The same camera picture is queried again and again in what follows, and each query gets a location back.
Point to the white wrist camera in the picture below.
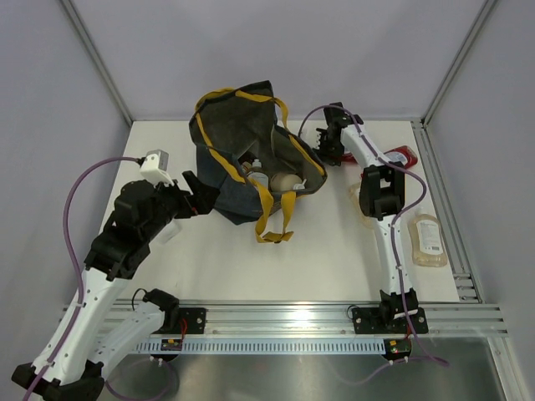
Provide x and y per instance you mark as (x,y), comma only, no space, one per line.
(154,168)
(311,137)

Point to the aluminium mounting rail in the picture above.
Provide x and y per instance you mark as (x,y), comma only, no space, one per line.
(332,319)

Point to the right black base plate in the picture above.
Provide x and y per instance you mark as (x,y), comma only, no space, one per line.
(367,320)

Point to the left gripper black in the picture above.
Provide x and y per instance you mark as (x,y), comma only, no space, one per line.
(190,205)

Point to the dark canvas bag yellow handles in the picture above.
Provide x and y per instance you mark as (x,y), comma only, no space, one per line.
(245,149)

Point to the cream lotion bottle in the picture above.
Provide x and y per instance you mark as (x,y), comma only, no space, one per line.
(285,182)

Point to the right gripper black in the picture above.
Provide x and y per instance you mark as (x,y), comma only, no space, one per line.
(325,154)

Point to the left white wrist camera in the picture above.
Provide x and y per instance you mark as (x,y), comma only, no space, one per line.
(154,168)

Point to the clear yellow soap bottle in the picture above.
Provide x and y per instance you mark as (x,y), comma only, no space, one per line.
(258,175)

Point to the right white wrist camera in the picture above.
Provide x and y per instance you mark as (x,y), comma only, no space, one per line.
(311,137)

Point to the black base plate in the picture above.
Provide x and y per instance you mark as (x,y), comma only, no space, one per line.
(191,319)
(367,320)

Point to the right aluminium frame post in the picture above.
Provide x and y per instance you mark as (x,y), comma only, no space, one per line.
(480,21)

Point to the left aluminium frame post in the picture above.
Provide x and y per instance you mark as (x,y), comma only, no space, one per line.
(83,35)

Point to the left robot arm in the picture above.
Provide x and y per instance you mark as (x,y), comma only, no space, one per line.
(76,363)

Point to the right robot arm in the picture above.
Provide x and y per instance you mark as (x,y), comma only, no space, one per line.
(381,199)

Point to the slotted cable duct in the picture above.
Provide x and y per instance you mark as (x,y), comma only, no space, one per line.
(261,346)

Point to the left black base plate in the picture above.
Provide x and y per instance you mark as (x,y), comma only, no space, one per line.
(191,319)

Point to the aluminium frame post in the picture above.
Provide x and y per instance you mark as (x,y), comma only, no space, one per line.
(83,35)
(480,21)

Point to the small red bottle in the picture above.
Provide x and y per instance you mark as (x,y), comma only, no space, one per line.
(246,165)

